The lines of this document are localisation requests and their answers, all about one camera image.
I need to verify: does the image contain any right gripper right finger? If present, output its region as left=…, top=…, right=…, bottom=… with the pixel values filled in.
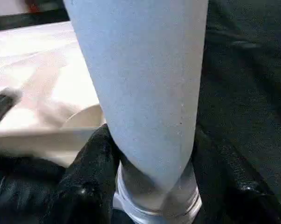
left=193, top=130, right=281, bottom=224

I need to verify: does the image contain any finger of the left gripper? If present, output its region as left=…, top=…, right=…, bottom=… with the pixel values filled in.
left=0, top=153, right=69, bottom=224

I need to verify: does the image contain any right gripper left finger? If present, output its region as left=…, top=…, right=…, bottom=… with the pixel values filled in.
left=48, top=124, right=120, bottom=224

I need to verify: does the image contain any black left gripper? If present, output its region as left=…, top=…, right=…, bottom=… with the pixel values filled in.
left=0, top=87, right=24, bottom=129

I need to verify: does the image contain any white plastic table top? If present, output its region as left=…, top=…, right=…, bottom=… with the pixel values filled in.
left=0, top=20, right=109, bottom=169

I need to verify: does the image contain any white plastic table leg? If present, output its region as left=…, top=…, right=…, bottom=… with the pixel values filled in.
left=62, top=0, right=210, bottom=223

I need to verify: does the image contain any black work mat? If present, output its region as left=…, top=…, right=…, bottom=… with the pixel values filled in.
left=0, top=0, right=281, bottom=224

